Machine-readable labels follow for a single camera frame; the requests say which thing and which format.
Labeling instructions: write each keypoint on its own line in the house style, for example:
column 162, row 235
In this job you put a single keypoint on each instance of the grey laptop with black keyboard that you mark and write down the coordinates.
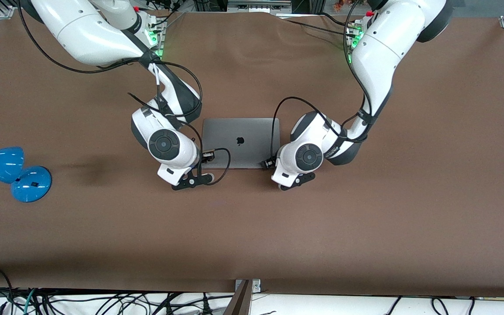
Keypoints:
column 241, row 131

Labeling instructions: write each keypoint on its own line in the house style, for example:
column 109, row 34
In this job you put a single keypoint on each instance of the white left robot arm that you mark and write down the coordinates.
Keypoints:
column 379, row 57

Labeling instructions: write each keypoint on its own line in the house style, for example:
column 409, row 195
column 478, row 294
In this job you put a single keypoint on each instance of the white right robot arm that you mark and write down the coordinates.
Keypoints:
column 85, row 30

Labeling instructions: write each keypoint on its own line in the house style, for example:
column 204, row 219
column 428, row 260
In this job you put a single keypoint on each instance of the grey power strip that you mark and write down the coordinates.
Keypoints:
column 258, row 6

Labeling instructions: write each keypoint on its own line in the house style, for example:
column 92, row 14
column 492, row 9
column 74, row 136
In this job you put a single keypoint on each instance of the blue desk lamp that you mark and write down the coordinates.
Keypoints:
column 31, row 186

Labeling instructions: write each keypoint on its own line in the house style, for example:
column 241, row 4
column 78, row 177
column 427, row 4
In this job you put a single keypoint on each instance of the small metal table bracket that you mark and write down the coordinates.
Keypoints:
column 256, row 285

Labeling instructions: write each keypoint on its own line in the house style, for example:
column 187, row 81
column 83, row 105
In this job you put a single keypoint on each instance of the dark metal post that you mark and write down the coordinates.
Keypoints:
column 239, row 304

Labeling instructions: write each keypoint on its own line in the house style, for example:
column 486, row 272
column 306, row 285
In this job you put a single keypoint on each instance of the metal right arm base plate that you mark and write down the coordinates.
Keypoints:
column 161, row 41

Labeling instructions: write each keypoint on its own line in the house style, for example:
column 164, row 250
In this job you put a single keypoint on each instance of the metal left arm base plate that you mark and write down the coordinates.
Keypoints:
column 351, row 43

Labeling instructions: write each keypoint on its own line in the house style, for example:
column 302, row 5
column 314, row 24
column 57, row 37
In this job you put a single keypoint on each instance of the aluminium frame corner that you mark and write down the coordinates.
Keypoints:
column 5, row 9

